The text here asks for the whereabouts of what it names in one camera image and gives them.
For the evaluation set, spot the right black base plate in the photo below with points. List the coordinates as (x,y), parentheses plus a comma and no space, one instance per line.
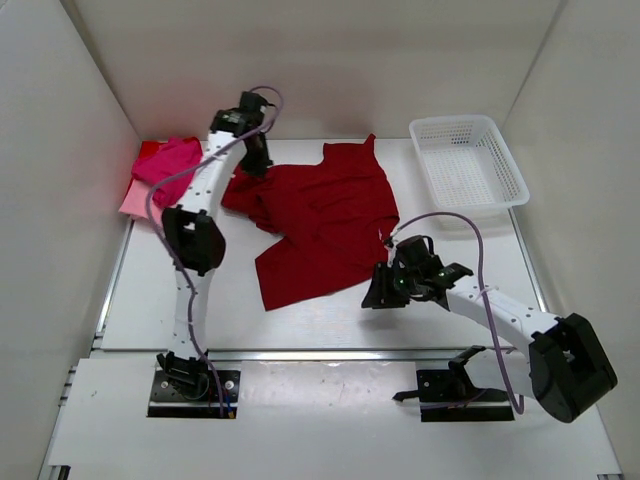
(445,393)

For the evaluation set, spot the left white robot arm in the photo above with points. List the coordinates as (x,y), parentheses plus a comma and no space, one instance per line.
(189,232)

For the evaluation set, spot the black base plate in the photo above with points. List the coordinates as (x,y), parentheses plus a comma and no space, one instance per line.
(170,399)
(445,393)

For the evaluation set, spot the aluminium rail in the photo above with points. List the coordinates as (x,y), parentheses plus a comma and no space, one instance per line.
(335,355)

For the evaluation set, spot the magenta folded t shirt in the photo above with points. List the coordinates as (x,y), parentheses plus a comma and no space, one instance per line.
(162,166)

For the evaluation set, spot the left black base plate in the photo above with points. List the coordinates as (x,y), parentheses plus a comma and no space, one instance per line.
(170,399)

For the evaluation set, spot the bright red folded t shirt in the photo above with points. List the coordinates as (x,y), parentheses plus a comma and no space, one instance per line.
(174,145)

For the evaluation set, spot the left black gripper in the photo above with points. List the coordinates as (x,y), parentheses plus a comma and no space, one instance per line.
(258,167)

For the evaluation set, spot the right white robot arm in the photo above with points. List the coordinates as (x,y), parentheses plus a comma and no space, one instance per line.
(557,361)

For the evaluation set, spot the light pink folded t shirt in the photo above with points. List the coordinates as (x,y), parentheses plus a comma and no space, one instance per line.
(134,202)

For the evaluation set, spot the white plastic mesh basket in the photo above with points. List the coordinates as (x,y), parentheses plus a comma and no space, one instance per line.
(468,169)

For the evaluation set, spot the dark red t shirt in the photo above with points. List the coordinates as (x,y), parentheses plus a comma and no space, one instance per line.
(333,218)

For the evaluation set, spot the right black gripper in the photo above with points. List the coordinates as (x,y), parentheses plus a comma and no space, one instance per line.
(380,295)

